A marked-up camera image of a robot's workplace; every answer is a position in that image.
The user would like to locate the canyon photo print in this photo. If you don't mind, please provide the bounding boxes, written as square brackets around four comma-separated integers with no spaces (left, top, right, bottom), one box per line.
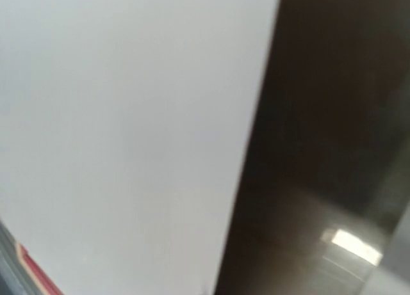
[1,0,279,294]

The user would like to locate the pink wooden picture frame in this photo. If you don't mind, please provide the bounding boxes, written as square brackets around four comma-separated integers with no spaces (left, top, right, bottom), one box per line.
[15,242,63,295]

